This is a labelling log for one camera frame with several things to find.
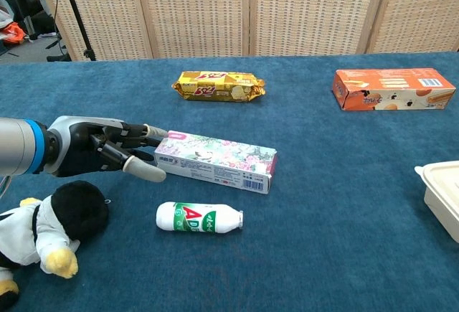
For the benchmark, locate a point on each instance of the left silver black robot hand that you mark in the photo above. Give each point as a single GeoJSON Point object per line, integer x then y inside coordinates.
{"type": "Point", "coordinates": [75, 147]}

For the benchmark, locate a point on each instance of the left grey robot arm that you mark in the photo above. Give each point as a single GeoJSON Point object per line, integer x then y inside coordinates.
{"type": "Point", "coordinates": [18, 147]}

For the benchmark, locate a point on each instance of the wicker folding screen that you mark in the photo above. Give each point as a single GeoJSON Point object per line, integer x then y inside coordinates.
{"type": "Point", "coordinates": [197, 10]}

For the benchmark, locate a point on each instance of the white green milk bottle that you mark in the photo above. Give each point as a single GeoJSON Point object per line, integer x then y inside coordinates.
{"type": "Point", "coordinates": [193, 218]}

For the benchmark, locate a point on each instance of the orange plastic bag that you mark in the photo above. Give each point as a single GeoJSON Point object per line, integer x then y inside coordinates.
{"type": "Point", "coordinates": [12, 33]}

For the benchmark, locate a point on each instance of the golden biscuit packet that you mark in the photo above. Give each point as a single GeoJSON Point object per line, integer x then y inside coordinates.
{"type": "Point", "coordinates": [215, 88]}

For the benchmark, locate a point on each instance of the blue carpet table mat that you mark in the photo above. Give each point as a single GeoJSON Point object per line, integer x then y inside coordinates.
{"type": "Point", "coordinates": [322, 183]}

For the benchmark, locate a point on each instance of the orange cracker box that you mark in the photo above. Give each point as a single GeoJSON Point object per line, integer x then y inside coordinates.
{"type": "Point", "coordinates": [391, 89]}

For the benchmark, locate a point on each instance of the white plastic bag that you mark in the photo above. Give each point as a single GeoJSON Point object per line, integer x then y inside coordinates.
{"type": "Point", "coordinates": [44, 8]}

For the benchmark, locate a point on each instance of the penguin plush toy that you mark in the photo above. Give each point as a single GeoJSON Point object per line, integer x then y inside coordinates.
{"type": "Point", "coordinates": [43, 229]}

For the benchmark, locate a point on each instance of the beige lidded food container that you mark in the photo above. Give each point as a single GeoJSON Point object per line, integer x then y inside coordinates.
{"type": "Point", "coordinates": [443, 190]}

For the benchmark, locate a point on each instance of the floral toothpaste box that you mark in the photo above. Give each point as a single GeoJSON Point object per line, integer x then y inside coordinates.
{"type": "Point", "coordinates": [222, 158]}

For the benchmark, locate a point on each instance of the black tripod stand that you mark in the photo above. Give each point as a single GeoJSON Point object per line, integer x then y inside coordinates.
{"type": "Point", "coordinates": [77, 14]}

